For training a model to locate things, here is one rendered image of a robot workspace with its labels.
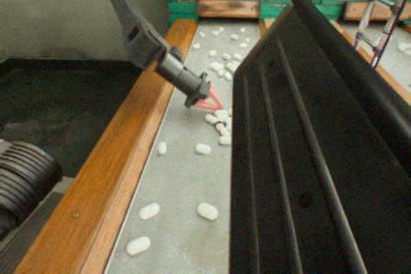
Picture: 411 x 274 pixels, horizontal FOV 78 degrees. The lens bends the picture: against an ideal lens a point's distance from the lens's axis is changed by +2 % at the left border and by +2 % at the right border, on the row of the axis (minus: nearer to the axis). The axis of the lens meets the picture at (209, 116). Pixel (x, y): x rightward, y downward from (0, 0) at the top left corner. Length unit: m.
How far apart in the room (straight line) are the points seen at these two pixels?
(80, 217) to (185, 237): 0.18
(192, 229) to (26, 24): 2.61
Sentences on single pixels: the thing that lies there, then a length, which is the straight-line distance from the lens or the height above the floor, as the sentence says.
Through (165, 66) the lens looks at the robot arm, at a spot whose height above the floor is 0.89.
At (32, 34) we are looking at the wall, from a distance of 2.90.
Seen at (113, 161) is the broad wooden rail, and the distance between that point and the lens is 0.56.
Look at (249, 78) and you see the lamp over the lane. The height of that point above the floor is 1.07.
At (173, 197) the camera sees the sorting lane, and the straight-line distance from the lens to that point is 0.50.
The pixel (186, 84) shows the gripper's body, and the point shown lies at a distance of 0.62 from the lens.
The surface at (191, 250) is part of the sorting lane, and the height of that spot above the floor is 0.74.
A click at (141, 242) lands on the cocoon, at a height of 0.76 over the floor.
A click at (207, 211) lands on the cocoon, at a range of 0.46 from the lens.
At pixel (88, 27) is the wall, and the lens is 2.60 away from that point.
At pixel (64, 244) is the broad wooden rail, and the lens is 0.48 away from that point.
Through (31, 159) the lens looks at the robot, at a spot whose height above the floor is 0.78.
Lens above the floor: 1.15
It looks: 37 degrees down
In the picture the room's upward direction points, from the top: straight up
